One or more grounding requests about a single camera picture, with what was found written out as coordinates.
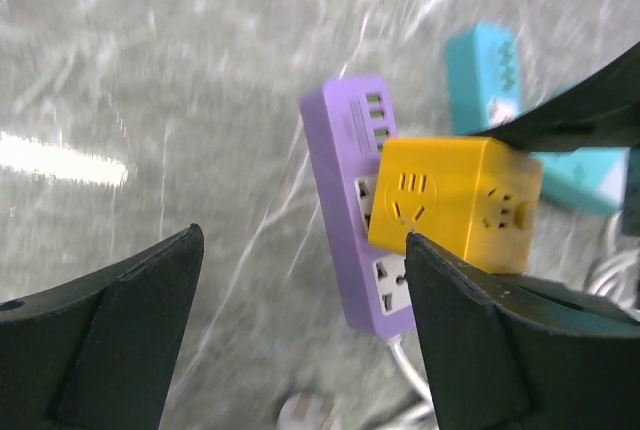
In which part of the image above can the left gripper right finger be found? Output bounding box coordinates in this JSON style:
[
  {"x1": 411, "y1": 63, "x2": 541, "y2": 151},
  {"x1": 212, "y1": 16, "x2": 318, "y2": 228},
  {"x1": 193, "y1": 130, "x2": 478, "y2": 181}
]
[{"x1": 405, "y1": 233, "x2": 639, "y2": 429}]

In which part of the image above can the teal triangular power strip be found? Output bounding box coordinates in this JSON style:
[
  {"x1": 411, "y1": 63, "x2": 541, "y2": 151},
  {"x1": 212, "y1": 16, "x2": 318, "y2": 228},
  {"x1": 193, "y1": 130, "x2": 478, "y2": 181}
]
[{"x1": 531, "y1": 148, "x2": 628, "y2": 217}]

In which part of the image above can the yellow cube socket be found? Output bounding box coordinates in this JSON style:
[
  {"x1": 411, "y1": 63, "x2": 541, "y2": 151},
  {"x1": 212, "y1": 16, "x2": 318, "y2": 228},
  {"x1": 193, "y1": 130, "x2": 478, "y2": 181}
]
[{"x1": 368, "y1": 137, "x2": 543, "y2": 275}]

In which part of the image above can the white cord of teal strip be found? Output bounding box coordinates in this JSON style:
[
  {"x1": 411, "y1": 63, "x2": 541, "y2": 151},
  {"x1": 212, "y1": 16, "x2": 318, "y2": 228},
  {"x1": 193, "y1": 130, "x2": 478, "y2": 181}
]
[{"x1": 584, "y1": 209, "x2": 640, "y2": 311}]

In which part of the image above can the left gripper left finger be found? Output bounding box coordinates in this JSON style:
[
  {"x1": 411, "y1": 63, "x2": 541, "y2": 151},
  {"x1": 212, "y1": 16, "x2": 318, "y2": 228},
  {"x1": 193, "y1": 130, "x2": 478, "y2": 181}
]
[{"x1": 1, "y1": 224, "x2": 204, "y2": 429}]

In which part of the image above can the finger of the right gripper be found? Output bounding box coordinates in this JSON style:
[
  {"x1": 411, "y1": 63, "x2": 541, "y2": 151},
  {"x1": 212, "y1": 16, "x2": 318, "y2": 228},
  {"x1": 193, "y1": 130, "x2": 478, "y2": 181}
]
[{"x1": 474, "y1": 44, "x2": 640, "y2": 152}]

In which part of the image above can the purple power strip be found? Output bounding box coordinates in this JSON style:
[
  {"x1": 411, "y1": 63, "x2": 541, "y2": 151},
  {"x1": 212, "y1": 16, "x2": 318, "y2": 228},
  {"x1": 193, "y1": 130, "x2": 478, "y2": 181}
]
[{"x1": 300, "y1": 75, "x2": 415, "y2": 340}]

